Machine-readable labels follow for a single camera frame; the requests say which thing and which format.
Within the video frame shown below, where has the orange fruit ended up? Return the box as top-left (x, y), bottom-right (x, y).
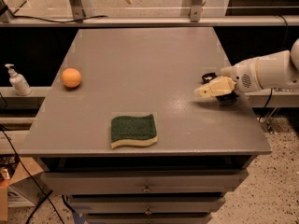
top-left (61, 68), bottom-right (82, 88)

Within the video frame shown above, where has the drawer silver knob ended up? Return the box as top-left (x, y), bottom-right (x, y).
top-left (144, 207), bottom-right (152, 216)
top-left (142, 184), bottom-right (151, 193)

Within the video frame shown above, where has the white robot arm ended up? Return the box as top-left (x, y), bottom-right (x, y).
top-left (194, 39), bottom-right (299, 98)

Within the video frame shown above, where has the black rxbar chocolate wrapper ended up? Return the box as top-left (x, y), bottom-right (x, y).
top-left (202, 73), bottom-right (238, 103)

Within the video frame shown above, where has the left metal bracket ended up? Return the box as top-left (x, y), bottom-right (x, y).
top-left (69, 0), bottom-right (84, 20)

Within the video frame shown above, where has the metal bracket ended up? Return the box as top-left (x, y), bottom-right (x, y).
top-left (69, 0), bottom-right (84, 20)
top-left (190, 0), bottom-right (203, 22)

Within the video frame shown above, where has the black floor cable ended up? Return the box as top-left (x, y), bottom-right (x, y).
top-left (0, 91), bottom-right (66, 224)

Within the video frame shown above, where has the top drawer silver knob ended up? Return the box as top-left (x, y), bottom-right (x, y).
top-left (142, 184), bottom-right (151, 193)

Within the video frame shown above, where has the right metal bracket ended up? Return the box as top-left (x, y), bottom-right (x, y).
top-left (190, 0), bottom-right (203, 22)

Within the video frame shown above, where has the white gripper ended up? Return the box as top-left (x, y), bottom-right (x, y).
top-left (194, 58), bottom-right (262, 98)

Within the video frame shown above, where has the cardboard box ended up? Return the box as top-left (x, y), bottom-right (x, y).
top-left (0, 157), bottom-right (50, 221)

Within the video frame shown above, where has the green yellow sponge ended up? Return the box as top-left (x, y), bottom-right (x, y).
top-left (111, 114), bottom-right (158, 149)

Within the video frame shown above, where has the white pump soap bottle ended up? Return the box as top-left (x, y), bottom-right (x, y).
top-left (5, 63), bottom-right (32, 96)

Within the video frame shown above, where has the grey drawer cabinet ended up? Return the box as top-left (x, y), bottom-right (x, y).
top-left (21, 28), bottom-right (270, 224)

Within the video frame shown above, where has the black cable on ledge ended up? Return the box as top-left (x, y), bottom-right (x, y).
top-left (0, 3), bottom-right (108, 24)

